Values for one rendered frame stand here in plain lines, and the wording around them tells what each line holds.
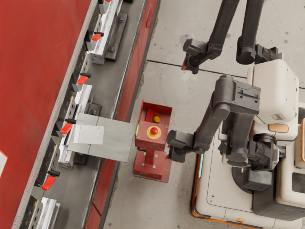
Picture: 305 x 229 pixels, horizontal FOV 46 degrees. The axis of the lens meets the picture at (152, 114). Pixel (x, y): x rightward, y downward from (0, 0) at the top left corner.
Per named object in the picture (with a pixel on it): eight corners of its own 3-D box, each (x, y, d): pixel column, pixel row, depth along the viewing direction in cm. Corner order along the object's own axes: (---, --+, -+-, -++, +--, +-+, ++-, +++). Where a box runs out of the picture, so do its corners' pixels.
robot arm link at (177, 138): (207, 152, 134) (209, 131, 137) (181, 142, 129) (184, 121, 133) (189, 158, 144) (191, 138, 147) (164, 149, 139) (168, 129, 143)
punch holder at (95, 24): (93, 53, 155) (88, 29, 140) (74, 49, 155) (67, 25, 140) (102, 25, 161) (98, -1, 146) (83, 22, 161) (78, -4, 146)
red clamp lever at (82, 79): (83, 81, 133) (91, 73, 141) (73, 79, 133) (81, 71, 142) (83, 86, 133) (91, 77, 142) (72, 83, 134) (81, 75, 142)
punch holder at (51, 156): (48, 190, 131) (37, 179, 115) (26, 185, 131) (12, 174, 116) (61, 151, 137) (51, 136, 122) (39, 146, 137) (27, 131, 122)
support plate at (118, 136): (126, 163, 155) (126, 162, 154) (67, 150, 156) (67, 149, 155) (136, 125, 162) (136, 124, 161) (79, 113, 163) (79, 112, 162)
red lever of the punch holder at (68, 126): (67, 131, 125) (76, 119, 133) (56, 128, 125) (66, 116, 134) (67, 135, 125) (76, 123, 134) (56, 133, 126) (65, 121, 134)
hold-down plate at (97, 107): (85, 165, 165) (84, 163, 163) (73, 162, 166) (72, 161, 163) (101, 107, 178) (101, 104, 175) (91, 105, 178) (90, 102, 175)
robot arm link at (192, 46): (219, 56, 151) (221, 39, 154) (197, 44, 147) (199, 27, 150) (202, 67, 161) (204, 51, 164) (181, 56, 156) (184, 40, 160)
